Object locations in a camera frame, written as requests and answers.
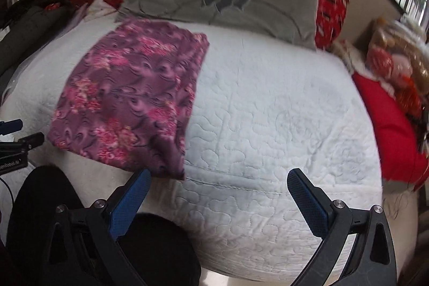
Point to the white quilted bedspread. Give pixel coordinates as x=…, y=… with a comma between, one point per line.
x=262, y=108

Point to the purple floral garment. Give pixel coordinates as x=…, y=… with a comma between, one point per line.
x=127, y=103

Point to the red cloth at bedside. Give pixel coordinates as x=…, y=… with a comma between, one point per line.
x=400, y=159

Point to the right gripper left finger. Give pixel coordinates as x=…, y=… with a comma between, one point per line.
x=53, y=239

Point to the plastic bags bundle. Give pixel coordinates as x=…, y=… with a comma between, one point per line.
x=398, y=54

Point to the black sleeve left forearm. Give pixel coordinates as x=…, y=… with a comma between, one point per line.
x=160, y=251

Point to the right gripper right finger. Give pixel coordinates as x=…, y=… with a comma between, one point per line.
x=372, y=258

